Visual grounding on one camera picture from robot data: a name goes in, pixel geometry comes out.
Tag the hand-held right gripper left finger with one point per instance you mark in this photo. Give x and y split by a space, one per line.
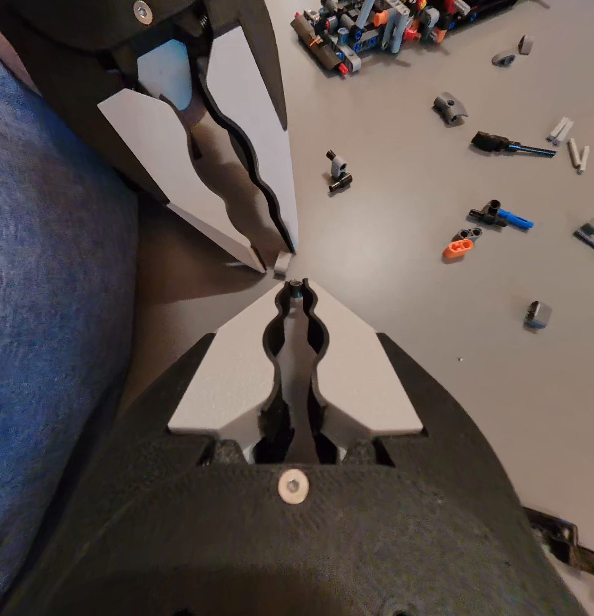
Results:
220 385

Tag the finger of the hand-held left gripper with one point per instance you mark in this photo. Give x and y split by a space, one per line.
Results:
157 154
253 96

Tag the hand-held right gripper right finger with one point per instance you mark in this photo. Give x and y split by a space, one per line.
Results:
364 385

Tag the grey connector with black pins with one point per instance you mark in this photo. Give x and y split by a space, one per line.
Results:
340 171

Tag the multicoloured lego car chassis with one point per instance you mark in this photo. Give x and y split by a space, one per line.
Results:
398 29

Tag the orange two-hole liftarm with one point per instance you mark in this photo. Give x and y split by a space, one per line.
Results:
458 250

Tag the dark grey two-hole liftarm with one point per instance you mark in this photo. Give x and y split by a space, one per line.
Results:
467 234

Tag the black lego beam assembly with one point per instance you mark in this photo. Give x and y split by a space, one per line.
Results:
552 529

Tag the grey slope lego brick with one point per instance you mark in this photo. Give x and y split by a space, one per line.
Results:
537 315

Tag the grey curved lego panel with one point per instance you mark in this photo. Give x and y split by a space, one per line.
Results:
450 108

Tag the black lego axle assembly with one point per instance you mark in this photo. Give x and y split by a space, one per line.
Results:
492 142

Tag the dark grey curved lego piece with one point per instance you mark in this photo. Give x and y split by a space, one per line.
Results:
503 59

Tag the dark grey lego plate assembly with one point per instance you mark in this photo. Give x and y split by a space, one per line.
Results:
593 236

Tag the thin light grey lego axle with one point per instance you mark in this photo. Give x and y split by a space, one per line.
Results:
573 153
584 159

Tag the black connector with blue pin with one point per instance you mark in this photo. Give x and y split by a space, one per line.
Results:
492 215

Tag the small light grey slope piece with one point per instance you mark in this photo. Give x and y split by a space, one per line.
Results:
525 44

